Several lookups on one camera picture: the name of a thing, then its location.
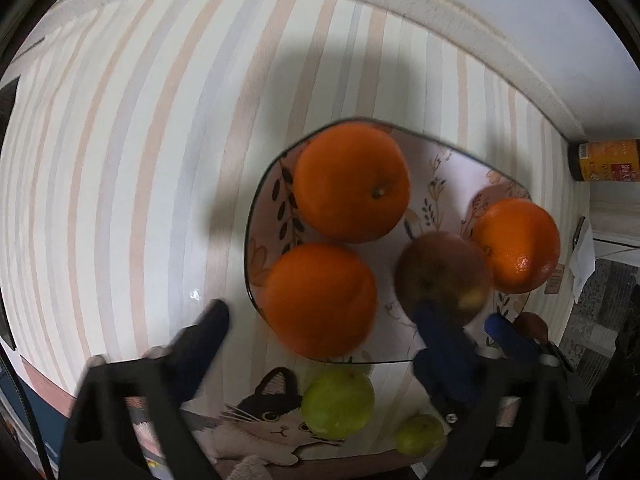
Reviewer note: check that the small green fruit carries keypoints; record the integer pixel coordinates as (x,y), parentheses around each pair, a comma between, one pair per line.
(420,435)

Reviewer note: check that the white paper tissue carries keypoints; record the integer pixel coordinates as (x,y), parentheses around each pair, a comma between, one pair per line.
(582,260)

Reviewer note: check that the brown square coaster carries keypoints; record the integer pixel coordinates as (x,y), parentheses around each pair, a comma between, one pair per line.
(554,280)

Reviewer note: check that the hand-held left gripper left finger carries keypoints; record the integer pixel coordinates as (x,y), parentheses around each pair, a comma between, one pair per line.
(207,330)

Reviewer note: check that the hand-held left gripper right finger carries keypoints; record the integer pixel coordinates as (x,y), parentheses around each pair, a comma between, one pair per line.
(445,350)

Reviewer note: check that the soy sauce bottle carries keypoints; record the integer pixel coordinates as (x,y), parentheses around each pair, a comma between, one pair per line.
(605,160)

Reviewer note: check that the orange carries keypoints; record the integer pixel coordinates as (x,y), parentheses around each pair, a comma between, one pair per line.
(320,300)
(517,245)
(350,182)

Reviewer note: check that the red apple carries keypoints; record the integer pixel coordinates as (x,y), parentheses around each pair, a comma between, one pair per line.
(440,270)

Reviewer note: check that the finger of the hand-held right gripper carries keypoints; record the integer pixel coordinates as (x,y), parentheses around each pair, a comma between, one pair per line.
(507,332)

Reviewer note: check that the floral ceramic bowl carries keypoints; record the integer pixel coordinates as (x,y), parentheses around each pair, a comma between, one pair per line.
(445,175)

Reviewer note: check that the large green fruit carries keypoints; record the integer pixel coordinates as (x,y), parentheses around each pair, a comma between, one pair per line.
(337,402)

